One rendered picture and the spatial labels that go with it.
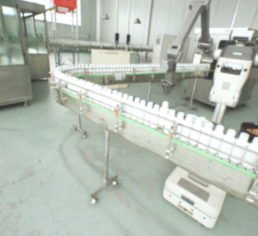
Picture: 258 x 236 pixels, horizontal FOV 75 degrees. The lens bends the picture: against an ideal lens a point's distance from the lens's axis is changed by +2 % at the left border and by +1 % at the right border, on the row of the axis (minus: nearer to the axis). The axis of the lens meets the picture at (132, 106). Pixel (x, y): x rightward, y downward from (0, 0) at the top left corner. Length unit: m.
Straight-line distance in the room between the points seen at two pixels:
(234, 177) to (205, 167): 0.15
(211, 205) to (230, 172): 0.81
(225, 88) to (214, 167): 0.71
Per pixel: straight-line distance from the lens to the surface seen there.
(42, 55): 6.37
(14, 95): 4.20
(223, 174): 1.13
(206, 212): 1.89
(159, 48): 7.22
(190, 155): 1.13
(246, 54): 1.62
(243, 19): 13.22
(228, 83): 1.57
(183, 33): 1.11
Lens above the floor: 1.57
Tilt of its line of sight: 22 degrees down
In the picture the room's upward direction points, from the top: 5 degrees clockwise
